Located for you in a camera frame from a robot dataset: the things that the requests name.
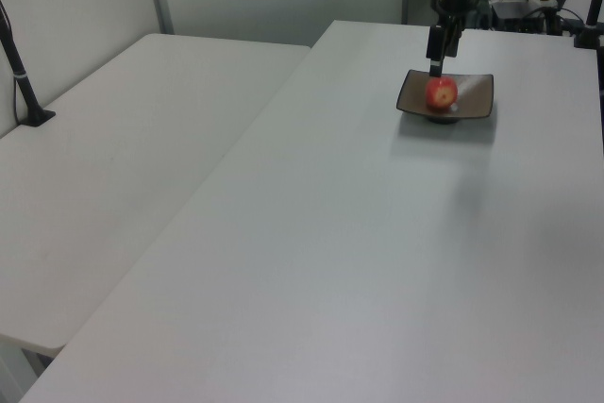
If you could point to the black pole stand with base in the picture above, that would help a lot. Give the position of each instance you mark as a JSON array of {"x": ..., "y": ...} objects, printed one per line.
[{"x": 21, "y": 75}]

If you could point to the black clamp camera stand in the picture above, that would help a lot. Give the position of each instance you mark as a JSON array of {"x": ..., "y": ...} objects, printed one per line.
[{"x": 590, "y": 21}]

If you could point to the white side table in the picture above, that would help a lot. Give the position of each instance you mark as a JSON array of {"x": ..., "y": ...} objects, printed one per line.
[{"x": 118, "y": 176}]

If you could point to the red apple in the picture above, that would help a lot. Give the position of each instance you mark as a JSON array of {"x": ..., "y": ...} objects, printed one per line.
[{"x": 441, "y": 94}]

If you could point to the grey box device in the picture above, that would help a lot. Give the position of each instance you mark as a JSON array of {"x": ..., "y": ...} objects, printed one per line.
[{"x": 514, "y": 9}]

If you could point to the square brown ceramic plate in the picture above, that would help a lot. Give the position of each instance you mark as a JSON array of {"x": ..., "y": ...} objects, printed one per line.
[{"x": 472, "y": 101}]

